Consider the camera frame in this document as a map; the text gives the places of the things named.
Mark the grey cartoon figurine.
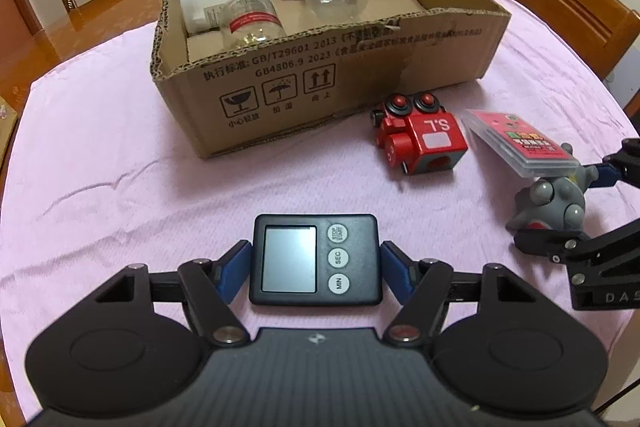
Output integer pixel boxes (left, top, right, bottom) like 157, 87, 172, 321
506, 164, 599, 233

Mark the black digital timer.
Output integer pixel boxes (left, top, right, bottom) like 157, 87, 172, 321
250, 213, 382, 307

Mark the pink card case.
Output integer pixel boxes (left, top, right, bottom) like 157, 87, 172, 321
461, 109, 579, 178

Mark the clear bottle red band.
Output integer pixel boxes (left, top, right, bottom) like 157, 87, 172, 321
218, 0, 285, 50

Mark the red toy train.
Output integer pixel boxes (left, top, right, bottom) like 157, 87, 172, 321
370, 91, 468, 176

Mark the pink tablecloth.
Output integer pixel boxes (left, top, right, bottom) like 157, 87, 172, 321
1, 0, 639, 420

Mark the cardboard box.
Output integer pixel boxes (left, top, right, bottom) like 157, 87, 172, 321
151, 0, 511, 158

